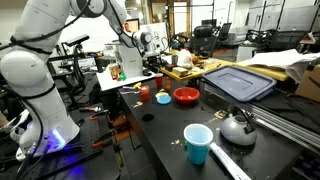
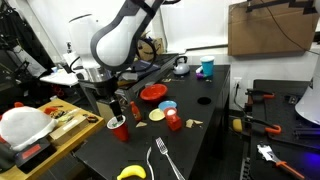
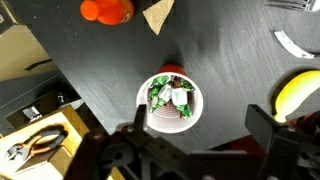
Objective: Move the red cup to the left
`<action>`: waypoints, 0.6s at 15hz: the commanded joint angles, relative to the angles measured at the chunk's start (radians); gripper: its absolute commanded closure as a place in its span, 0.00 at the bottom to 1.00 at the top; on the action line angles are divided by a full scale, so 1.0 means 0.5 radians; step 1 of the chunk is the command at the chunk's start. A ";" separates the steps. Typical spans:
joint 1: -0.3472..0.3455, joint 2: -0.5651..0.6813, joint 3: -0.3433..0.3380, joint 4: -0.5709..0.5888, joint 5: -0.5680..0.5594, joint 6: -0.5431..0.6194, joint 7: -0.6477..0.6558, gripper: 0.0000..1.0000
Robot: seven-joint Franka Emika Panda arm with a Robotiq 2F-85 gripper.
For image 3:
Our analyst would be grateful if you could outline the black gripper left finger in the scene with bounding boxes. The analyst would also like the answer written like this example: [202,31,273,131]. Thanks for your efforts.
[116,104,201,180]

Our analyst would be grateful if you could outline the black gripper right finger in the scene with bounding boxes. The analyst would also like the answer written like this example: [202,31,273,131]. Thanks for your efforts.
[245,103,320,180]

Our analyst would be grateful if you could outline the red plastic cup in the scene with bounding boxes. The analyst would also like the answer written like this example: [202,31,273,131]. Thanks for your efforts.
[135,63,204,134]

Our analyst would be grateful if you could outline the yellow toy banana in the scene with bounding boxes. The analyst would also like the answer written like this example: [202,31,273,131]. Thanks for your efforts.
[272,69,320,124]

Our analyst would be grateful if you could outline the brown candy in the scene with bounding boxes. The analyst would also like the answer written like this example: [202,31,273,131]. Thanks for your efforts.
[168,75,184,88]

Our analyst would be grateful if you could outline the yellow wooden table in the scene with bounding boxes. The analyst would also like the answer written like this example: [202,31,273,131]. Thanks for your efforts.
[0,105,124,180]

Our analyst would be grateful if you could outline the silver spoon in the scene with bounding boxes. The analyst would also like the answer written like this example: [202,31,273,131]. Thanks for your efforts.
[273,30,316,60]

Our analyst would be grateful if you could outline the small silver metal part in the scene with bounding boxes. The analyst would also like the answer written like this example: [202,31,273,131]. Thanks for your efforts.
[22,106,44,122]

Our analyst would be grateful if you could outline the beige box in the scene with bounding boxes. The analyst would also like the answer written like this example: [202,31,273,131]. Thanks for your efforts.
[0,111,83,180]

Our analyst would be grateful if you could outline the small orange bottle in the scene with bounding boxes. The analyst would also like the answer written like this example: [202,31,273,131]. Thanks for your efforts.
[79,0,135,26]

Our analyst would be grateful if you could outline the silver fork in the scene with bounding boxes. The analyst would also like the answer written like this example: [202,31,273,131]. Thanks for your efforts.
[266,0,320,12]

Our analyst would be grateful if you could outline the pliers with orange black handles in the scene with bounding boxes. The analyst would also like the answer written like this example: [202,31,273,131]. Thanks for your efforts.
[4,129,68,164]

